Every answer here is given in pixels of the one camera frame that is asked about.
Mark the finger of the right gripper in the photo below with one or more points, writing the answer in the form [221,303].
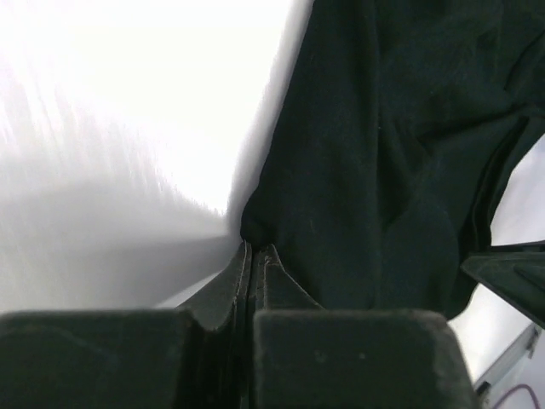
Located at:
[515,273]

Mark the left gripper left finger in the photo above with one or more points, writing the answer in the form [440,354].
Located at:
[189,356]

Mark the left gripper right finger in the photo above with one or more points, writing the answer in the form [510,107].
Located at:
[305,356]

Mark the black t-shirt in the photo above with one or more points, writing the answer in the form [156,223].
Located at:
[400,128]

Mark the aluminium frame rail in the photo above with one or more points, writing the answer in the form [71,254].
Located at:
[521,348]

